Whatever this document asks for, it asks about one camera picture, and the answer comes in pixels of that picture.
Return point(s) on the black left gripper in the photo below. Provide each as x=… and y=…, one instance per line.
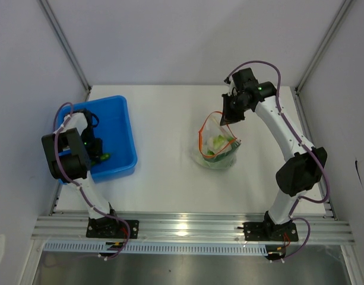
x=96, y=151

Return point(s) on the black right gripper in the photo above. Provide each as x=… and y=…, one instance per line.
x=228, y=117

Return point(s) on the green chili pepper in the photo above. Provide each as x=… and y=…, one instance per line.
x=103, y=157

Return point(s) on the clear zip top bag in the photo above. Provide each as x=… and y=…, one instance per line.
x=211, y=127

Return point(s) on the green lettuce leaf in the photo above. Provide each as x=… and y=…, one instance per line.
x=224, y=158

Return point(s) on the white cauliflower with leaves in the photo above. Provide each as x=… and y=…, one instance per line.
x=215, y=144

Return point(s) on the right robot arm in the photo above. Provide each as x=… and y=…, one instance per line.
x=303, y=162

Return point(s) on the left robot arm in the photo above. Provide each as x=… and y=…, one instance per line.
x=71, y=150

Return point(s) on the blue plastic bin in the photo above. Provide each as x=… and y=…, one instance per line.
x=113, y=127

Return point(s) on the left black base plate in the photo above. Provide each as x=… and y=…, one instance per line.
x=104, y=228

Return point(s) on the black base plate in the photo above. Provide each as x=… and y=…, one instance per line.
x=104, y=228
x=269, y=232

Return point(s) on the right aluminium frame post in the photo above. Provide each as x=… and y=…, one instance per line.
x=330, y=104

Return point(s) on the aluminium frame post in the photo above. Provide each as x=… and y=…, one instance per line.
x=330, y=104
x=62, y=39

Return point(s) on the white slotted cable duct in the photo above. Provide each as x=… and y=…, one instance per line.
x=159, y=248

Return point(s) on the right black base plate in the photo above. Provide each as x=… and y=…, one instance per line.
x=269, y=232

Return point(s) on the left aluminium frame post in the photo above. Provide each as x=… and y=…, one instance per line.
x=62, y=39

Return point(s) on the aluminium mounting rail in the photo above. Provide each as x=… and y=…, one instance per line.
x=190, y=227

